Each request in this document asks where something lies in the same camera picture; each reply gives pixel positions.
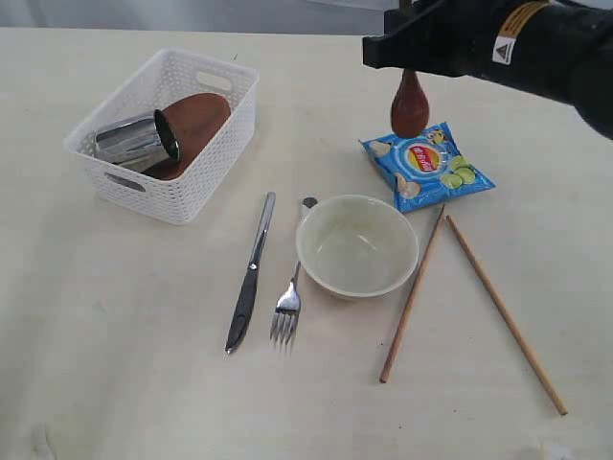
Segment brown wooden spoon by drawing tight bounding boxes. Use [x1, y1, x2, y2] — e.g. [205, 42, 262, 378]
[390, 69, 430, 138]

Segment blue potato chips bag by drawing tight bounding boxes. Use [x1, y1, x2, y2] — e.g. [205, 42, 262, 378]
[361, 123, 495, 214]

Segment brown wooden chopstick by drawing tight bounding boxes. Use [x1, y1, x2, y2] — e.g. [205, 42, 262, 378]
[378, 205, 445, 383]
[445, 215, 568, 417]

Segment white ceramic bowl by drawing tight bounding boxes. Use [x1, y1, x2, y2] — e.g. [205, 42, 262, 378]
[296, 195, 420, 299]

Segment silver metal fork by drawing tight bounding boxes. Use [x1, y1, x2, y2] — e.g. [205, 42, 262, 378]
[269, 260, 302, 350]

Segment silver table knife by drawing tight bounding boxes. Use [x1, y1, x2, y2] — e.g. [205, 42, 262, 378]
[225, 192, 276, 355]

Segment brown wooden plate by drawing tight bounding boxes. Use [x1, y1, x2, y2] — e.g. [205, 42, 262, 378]
[145, 93, 231, 180]

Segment white woven plastic basket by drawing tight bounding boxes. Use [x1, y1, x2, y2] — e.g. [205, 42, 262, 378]
[63, 48, 260, 225]

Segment black metal cup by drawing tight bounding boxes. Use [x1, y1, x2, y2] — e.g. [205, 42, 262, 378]
[94, 109, 181, 173]

